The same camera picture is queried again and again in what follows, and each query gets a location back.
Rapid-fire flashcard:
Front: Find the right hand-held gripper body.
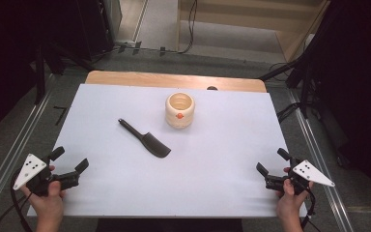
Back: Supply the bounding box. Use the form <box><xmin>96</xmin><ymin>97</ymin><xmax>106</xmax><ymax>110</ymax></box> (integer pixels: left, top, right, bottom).
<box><xmin>265</xmin><ymin>157</ymin><xmax>336</xmax><ymax>196</ymax></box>

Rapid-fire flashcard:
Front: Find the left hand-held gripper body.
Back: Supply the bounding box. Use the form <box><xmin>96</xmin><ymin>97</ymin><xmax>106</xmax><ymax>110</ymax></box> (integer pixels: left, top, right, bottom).
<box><xmin>13</xmin><ymin>153</ymin><xmax>80</xmax><ymax>197</ymax></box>

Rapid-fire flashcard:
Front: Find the black spatula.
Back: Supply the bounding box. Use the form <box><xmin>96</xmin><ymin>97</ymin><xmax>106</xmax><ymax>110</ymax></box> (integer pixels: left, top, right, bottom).
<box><xmin>118</xmin><ymin>118</ymin><xmax>172</xmax><ymax>160</ymax></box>

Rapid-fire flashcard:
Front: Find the cream ribbed cup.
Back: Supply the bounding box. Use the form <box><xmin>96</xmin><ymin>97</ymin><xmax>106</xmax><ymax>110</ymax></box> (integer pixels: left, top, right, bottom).
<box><xmin>164</xmin><ymin>92</ymin><xmax>196</xmax><ymax>131</ymax></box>

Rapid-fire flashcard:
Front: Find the person's right hand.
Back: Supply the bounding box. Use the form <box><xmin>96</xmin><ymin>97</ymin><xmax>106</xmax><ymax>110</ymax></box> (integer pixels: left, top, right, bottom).
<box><xmin>275</xmin><ymin>178</ymin><xmax>314</xmax><ymax>223</ymax></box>

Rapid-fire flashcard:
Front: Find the person's left hand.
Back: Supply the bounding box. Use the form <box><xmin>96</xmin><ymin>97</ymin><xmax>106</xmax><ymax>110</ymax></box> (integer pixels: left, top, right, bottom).
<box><xmin>20</xmin><ymin>180</ymin><xmax>68</xmax><ymax>222</ymax></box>

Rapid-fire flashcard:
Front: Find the white board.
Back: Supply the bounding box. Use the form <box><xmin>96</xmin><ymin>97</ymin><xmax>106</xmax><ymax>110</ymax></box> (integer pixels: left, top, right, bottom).
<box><xmin>26</xmin><ymin>83</ymin><xmax>308</xmax><ymax>218</ymax></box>

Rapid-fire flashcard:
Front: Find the black metal stand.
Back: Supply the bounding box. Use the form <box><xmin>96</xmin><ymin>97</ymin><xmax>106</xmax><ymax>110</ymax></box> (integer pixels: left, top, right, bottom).
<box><xmin>258</xmin><ymin>47</ymin><xmax>315</xmax><ymax>120</ymax></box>
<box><xmin>33</xmin><ymin>43</ymin><xmax>47</xmax><ymax>105</ymax></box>

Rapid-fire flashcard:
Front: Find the wooden table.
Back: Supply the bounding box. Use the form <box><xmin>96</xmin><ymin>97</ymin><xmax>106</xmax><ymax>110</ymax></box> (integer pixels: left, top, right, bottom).
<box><xmin>84</xmin><ymin>70</ymin><xmax>268</xmax><ymax>94</ymax></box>

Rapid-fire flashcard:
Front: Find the person's dark clothing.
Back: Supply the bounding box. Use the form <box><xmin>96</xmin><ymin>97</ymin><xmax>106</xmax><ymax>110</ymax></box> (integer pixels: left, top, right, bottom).
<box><xmin>95</xmin><ymin>217</ymin><xmax>243</xmax><ymax>232</ymax></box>

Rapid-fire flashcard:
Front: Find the dark cabinet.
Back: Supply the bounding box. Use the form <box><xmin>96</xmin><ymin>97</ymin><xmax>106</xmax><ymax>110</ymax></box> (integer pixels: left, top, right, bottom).
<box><xmin>75</xmin><ymin>0</ymin><xmax>116</xmax><ymax>62</ymax></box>

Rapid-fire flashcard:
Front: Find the light wooden shelf unit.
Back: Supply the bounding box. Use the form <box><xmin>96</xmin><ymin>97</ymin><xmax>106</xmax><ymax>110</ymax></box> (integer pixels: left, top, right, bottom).
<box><xmin>176</xmin><ymin>0</ymin><xmax>332</xmax><ymax>63</ymax></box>

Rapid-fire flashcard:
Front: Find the metal floor rail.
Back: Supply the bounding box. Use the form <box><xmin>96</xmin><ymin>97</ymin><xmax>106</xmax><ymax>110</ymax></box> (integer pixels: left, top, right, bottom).
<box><xmin>0</xmin><ymin>74</ymin><xmax>57</xmax><ymax>223</ymax></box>
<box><xmin>285</xmin><ymin>88</ymin><xmax>356</xmax><ymax>232</ymax></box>

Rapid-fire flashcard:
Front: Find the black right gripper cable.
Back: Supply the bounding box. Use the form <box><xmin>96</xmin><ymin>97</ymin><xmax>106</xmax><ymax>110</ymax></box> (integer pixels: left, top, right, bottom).
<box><xmin>300</xmin><ymin>188</ymin><xmax>322</xmax><ymax>232</ymax></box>

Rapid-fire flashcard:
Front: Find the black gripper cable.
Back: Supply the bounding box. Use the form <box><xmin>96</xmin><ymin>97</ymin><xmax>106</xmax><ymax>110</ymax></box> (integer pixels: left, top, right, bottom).
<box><xmin>300</xmin><ymin>188</ymin><xmax>322</xmax><ymax>232</ymax></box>
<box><xmin>0</xmin><ymin>167</ymin><xmax>35</xmax><ymax>232</ymax></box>

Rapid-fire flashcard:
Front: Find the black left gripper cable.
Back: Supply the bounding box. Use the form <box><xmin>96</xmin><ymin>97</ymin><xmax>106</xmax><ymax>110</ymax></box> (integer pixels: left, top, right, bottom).
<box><xmin>0</xmin><ymin>167</ymin><xmax>35</xmax><ymax>232</ymax></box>

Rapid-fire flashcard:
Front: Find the black floor cable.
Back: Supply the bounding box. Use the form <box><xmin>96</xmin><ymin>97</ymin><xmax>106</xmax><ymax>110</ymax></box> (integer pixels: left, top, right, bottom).
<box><xmin>275</xmin><ymin>101</ymin><xmax>301</xmax><ymax>124</ymax></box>

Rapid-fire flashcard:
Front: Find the black hanging cable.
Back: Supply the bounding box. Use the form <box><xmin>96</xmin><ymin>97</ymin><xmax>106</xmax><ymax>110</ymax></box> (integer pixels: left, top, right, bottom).
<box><xmin>176</xmin><ymin>0</ymin><xmax>199</xmax><ymax>55</ymax></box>

